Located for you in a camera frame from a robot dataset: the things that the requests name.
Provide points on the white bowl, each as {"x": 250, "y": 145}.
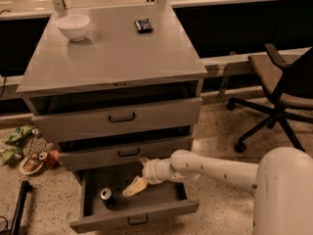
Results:
{"x": 74, "y": 27}

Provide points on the black stand bar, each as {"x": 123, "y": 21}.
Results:
{"x": 16, "y": 223}

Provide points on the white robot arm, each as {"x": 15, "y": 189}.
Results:
{"x": 281, "y": 183}

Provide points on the red soda can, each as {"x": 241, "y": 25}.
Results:
{"x": 47, "y": 159}

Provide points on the grey drawer cabinet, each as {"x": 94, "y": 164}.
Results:
{"x": 113, "y": 55}

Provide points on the green chip bag upper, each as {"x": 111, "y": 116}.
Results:
{"x": 20, "y": 133}

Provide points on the green chip bag lower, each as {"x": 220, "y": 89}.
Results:
{"x": 11, "y": 155}

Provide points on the green chip bag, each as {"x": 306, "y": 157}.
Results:
{"x": 20, "y": 133}
{"x": 11, "y": 155}

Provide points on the grey middle drawer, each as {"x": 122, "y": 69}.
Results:
{"x": 124, "y": 148}

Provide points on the grey top drawer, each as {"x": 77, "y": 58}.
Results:
{"x": 81, "y": 116}

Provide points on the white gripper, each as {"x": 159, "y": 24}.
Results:
{"x": 153, "y": 172}

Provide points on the black office chair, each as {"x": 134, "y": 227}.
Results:
{"x": 286, "y": 81}

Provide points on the white round dish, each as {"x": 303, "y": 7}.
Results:
{"x": 29, "y": 166}

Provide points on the blue pepsi can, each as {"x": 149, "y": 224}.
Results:
{"x": 108, "y": 198}

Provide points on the grey bottom drawer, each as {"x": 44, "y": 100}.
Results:
{"x": 161, "y": 201}

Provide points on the grey drawer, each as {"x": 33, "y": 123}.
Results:
{"x": 81, "y": 116}
{"x": 124, "y": 148}
{"x": 161, "y": 201}

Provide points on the dark snack packet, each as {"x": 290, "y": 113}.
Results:
{"x": 143, "y": 26}

